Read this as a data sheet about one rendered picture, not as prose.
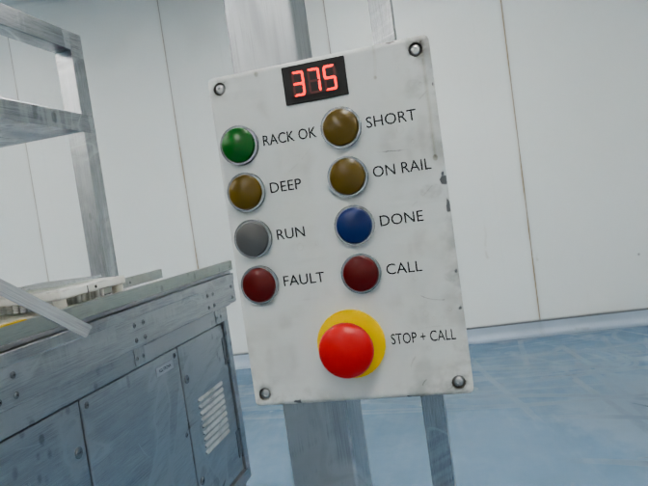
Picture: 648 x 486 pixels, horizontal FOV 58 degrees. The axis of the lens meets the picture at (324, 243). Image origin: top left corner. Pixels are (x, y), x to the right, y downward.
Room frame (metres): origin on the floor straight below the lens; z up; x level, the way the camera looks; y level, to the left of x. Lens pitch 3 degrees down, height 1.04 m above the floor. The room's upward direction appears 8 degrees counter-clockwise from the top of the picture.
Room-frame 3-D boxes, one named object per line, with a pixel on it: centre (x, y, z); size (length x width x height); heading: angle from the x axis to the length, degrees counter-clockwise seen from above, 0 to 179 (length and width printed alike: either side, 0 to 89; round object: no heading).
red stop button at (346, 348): (0.43, -0.01, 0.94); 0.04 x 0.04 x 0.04; 76
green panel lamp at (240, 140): (0.44, 0.05, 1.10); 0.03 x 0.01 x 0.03; 76
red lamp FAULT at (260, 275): (0.44, 0.05, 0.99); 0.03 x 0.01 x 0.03; 76
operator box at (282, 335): (0.46, -0.02, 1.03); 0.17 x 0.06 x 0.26; 76
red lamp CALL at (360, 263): (0.43, -0.02, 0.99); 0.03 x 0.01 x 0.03; 76
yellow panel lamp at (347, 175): (0.43, -0.02, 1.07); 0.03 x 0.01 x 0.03; 76
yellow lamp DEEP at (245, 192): (0.44, 0.05, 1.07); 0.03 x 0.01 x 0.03; 76
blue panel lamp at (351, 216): (0.43, -0.02, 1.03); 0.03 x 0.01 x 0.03; 76
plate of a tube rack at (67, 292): (1.34, 0.64, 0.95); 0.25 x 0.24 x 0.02; 77
